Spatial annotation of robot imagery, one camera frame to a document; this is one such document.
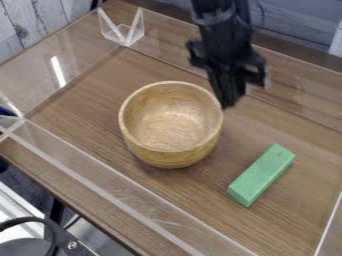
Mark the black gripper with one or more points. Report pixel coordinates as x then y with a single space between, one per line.
223 52

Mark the brown wooden bowl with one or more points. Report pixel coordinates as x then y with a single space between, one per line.
171 122

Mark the green rectangular block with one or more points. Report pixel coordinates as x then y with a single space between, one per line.
257 178

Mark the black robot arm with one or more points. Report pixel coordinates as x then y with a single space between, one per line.
221 10

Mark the black table leg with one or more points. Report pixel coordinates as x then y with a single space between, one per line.
56 211

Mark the clear acrylic corner bracket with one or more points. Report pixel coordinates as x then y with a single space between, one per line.
123 34

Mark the clear acrylic tray wall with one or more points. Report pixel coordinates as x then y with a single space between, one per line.
157 228

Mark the black metal bracket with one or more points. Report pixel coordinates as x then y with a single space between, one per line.
64 244

